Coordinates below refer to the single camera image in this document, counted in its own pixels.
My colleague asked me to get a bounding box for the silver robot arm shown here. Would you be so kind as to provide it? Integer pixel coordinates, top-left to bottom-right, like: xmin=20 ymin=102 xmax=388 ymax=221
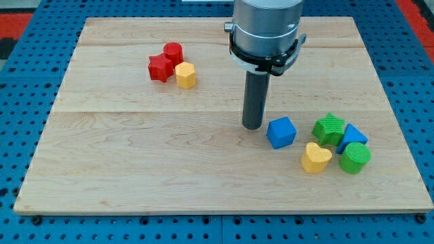
xmin=224 ymin=0 xmax=307 ymax=76

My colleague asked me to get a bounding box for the red star block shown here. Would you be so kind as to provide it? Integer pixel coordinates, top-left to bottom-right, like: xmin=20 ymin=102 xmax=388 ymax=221
xmin=148 ymin=53 xmax=174 ymax=83

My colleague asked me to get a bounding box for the green star block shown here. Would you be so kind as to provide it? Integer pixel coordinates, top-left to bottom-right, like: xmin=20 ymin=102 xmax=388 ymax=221
xmin=312 ymin=113 xmax=345 ymax=146

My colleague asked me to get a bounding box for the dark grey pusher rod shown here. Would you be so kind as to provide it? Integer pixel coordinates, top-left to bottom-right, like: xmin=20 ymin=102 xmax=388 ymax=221
xmin=242 ymin=71 xmax=270 ymax=129

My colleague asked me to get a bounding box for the yellow hexagon block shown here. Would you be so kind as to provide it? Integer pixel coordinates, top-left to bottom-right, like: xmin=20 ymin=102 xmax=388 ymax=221
xmin=175 ymin=62 xmax=197 ymax=89

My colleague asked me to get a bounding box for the blue cube block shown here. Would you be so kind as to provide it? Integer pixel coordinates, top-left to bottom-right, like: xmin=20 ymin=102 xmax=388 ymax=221
xmin=267 ymin=117 xmax=297 ymax=149

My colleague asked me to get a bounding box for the wooden board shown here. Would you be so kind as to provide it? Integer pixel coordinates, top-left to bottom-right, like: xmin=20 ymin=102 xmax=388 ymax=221
xmin=14 ymin=17 xmax=433 ymax=216

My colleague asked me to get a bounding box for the red cylinder block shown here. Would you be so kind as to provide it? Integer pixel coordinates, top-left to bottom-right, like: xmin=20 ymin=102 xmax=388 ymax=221
xmin=163 ymin=42 xmax=184 ymax=68

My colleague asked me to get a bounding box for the yellow heart block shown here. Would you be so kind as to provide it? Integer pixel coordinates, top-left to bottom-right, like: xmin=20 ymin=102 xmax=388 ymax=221
xmin=301 ymin=142 xmax=332 ymax=174

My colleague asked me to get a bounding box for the blue triangle block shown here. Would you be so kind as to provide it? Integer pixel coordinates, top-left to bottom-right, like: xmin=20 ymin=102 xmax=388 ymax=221
xmin=336 ymin=123 xmax=368 ymax=155

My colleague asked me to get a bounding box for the green cylinder block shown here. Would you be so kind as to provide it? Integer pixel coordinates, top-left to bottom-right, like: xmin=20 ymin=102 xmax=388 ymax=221
xmin=338 ymin=142 xmax=371 ymax=174

